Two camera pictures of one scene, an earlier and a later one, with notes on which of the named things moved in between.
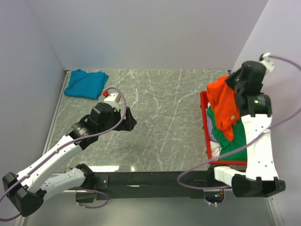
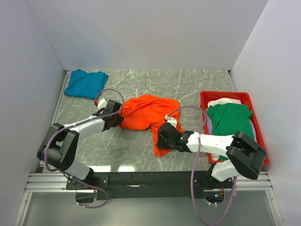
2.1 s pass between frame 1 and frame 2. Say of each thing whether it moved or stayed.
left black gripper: stayed
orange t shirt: moved
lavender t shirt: stayed
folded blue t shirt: stayed
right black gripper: moved
